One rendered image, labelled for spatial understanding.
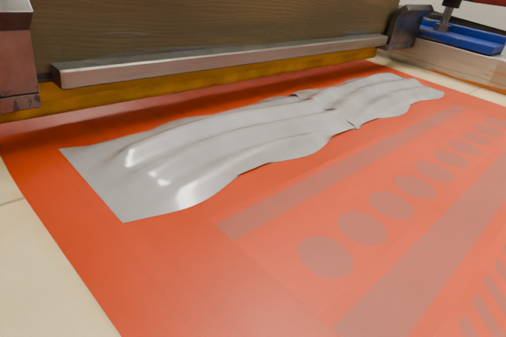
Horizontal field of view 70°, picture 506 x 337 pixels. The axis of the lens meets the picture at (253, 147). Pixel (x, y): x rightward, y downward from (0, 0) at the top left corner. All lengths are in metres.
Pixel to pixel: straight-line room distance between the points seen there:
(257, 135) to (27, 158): 0.12
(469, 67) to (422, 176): 0.28
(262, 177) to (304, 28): 0.18
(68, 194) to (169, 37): 0.11
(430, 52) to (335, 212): 0.37
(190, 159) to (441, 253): 0.13
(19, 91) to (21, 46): 0.02
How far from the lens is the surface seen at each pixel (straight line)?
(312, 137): 0.24
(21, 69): 0.20
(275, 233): 0.16
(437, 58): 0.52
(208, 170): 0.18
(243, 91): 0.31
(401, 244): 0.18
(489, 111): 0.42
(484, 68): 0.50
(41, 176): 0.19
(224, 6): 0.26
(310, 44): 0.33
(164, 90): 0.26
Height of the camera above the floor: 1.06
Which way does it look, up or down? 29 degrees down
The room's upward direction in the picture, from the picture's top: 9 degrees clockwise
